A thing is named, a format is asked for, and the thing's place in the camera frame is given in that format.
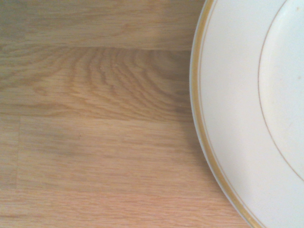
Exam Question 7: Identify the white plate with gold rim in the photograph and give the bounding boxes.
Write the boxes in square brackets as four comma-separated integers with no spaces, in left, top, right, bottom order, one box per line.
[190,0,304,228]

